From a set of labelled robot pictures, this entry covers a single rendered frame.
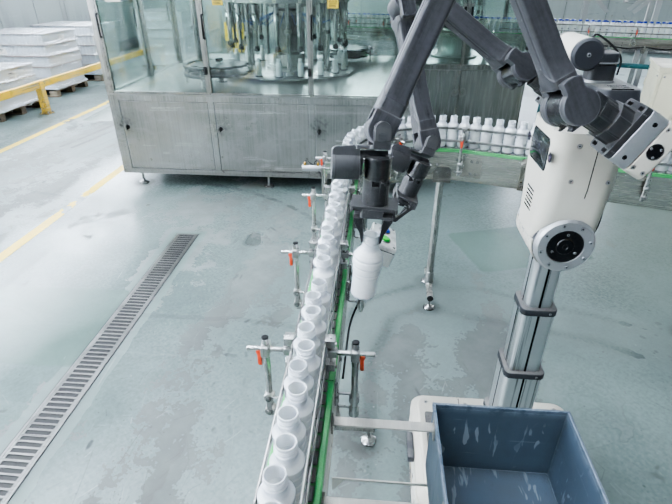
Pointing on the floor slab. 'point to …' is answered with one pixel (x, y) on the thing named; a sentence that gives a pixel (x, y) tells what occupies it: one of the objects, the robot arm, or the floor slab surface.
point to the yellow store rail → (46, 85)
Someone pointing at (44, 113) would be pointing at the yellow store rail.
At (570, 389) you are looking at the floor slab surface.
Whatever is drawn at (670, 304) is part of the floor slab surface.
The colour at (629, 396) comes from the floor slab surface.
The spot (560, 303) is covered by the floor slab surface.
